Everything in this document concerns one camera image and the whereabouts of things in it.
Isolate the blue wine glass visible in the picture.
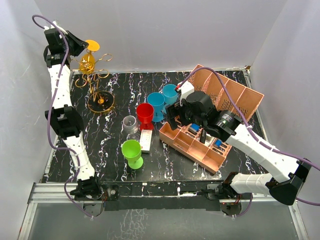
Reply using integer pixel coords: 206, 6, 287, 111
162, 84, 178, 114
147, 92, 165, 123

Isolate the orange wine glass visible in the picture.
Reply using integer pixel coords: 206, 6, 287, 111
79, 39, 100, 75

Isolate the red wine glass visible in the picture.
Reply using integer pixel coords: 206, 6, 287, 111
136, 102, 154, 131

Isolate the clear wine glass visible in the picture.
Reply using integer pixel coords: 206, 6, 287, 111
122, 115, 139, 137

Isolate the green wine glass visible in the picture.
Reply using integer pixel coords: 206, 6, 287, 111
121, 139, 144, 170

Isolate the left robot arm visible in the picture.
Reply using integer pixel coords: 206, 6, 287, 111
43, 26, 104, 200

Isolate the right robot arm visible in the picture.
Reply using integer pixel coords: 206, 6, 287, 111
165, 91, 311, 206

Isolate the blue small item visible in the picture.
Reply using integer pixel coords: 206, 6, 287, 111
188, 123, 201, 135

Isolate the white card box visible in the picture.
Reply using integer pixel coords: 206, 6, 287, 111
205, 133, 216, 146

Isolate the white small box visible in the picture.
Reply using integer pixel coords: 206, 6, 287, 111
139, 129, 153, 154

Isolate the pink desk organizer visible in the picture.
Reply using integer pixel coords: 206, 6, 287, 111
159, 65, 264, 173

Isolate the black front base bar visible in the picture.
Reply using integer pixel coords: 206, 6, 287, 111
79, 174, 253, 213

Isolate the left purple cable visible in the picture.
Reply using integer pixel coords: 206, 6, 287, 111
31, 14, 96, 219

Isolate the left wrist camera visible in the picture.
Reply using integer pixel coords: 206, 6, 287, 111
44, 21, 68, 35

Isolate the gold wire glass rack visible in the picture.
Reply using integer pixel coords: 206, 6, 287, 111
74, 53, 115, 114

